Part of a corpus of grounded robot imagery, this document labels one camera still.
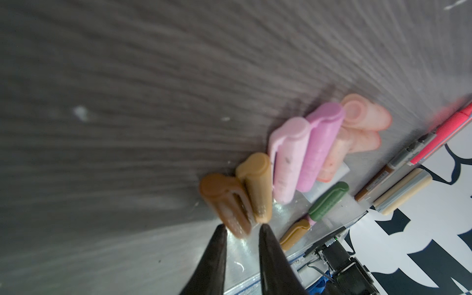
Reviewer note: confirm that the pink cap brown marker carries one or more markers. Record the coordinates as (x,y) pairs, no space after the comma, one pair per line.
(400,160)

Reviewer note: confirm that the beige sponge block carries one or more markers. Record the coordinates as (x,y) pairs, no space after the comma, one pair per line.
(402,191)

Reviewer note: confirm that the tan marker pen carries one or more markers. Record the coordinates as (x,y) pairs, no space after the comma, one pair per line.
(295,233)

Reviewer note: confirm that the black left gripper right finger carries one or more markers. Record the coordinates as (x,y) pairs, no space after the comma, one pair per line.
(277,276)

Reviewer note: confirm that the green cap pink marker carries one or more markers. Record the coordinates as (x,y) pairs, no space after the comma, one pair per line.
(326,202)

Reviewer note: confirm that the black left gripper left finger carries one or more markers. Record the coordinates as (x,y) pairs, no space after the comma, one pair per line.
(209,276)

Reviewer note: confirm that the gold marker cap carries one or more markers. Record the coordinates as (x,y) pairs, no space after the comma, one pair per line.
(255,173)

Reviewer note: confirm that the pink highlighter pen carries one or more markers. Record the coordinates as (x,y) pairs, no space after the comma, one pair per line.
(444,133)

